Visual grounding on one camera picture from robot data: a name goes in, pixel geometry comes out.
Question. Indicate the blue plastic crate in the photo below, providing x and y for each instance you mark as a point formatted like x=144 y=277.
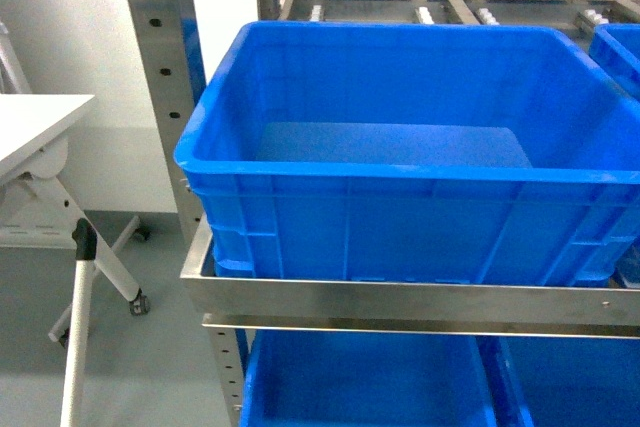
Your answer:
x=406 y=153
x=615 y=47

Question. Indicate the lower left blue crate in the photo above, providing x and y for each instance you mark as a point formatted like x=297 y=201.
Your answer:
x=307 y=378

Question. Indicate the white folding table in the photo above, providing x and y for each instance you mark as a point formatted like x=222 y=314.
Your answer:
x=37 y=210

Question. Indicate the lower right blue crate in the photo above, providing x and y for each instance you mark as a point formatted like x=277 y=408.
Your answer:
x=563 y=381

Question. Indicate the white pole black cap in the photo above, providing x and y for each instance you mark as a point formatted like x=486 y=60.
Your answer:
x=85 y=238

